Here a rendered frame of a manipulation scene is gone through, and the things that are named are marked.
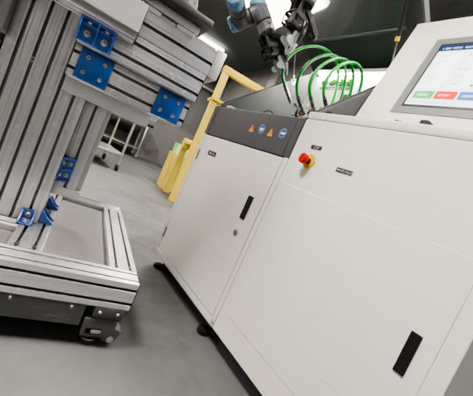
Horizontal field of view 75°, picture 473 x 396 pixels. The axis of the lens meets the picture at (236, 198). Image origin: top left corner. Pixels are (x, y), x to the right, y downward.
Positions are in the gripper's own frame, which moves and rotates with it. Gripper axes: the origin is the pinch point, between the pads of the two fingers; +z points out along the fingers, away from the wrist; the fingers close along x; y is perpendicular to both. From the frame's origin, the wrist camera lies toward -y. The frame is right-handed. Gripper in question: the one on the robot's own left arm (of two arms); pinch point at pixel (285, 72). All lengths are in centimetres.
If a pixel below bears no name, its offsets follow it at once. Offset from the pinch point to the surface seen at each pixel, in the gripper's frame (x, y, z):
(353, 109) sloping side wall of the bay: 29.4, -3.6, 27.8
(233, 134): -8.3, 33.5, 18.4
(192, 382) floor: 33, 95, 89
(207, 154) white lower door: -25, 44, 22
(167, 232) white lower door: -42, 77, 54
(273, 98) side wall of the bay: -33.2, -9.4, 5.0
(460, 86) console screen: 60, -20, 33
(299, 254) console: 45, 50, 64
